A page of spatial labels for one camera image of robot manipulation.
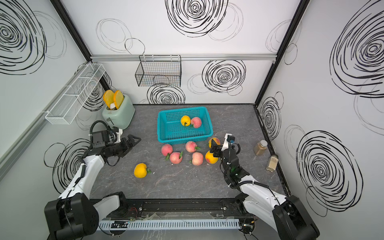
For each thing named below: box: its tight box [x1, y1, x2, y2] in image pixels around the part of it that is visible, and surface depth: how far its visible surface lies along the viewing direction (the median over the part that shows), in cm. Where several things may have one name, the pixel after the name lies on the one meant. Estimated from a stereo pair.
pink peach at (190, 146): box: [185, 141, 198, 153], surface depth 93 cm
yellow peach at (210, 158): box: [205, 150, 219, 164], surface depth 88 cm
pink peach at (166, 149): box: [161, 143, 173, 156], surface depth 91 cm
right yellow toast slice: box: [114, 90, 124, 110], surface depth 98 cm
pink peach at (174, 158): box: [169, 152, 183, 164], surface depth 88 cm
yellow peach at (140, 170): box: [133, 162, 148, 179], surface depth 84 cm
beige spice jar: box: [266, 154, 279, 173], surface depth 87 cm
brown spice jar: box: [253, 139, 268, 156], surface depth 89 cm
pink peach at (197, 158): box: [192, 152, 204, 166], surface depth 88 cm
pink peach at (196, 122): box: [191, 116, 202, 129], surface depth 104 cm
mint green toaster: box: [102, 90, 136, 130], surface depth 98 cm
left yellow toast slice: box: [103, 89, 115, 108], surface depth 97 cm
